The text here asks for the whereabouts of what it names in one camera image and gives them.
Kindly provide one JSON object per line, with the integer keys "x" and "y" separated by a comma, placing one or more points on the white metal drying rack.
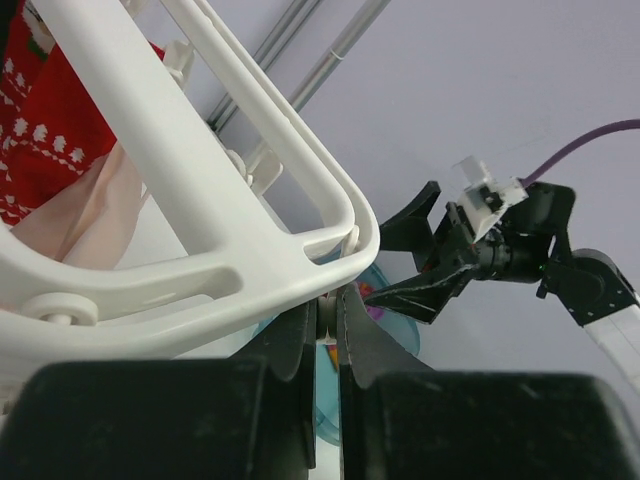
{"x": 289, "y": 25}

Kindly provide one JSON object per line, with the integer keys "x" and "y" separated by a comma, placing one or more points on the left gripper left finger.
{"x": 247, "y": 416}

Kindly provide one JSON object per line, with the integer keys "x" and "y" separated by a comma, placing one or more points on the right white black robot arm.
{"x": 529, "y": 245}

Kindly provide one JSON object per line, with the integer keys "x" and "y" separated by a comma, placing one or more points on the pink sock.
{"x": 90, "y": 223}

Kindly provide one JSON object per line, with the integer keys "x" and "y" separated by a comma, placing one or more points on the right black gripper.
{"x": 444, "y": 257}

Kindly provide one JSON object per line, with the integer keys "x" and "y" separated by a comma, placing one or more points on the red sock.
{"x": 51, "y": 130}

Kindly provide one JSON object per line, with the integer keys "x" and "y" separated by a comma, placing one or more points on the white plastic clip hanger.
{"x": 240, "y": 266}

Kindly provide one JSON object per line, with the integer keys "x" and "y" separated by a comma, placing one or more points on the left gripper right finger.
{"x": 400, "y": 419}

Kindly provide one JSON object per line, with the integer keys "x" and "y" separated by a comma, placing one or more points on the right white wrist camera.
{"x": 484, "y": 201}

